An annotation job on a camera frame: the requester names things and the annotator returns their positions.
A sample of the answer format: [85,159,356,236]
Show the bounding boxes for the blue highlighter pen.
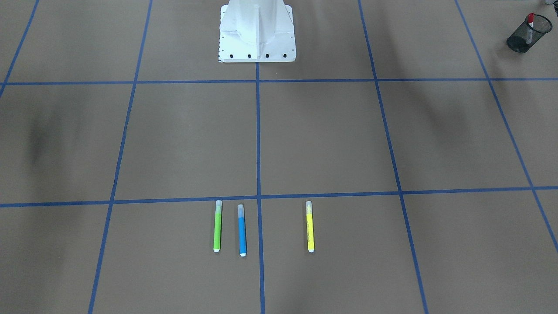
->
[237,204,247,258]

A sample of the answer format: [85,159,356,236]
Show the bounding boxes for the red whiteboard marker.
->
[526,13,535,44]

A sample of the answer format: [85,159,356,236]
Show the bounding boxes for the yellow highlighter pen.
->
[305,201,315,253]

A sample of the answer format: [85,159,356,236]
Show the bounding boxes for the green highlighter pen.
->
[213,200,222,253]

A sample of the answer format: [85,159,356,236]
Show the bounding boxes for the black mesh pen cup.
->
[506,14,553,53]

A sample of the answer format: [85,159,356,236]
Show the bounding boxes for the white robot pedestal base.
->
[218,0,297,62]

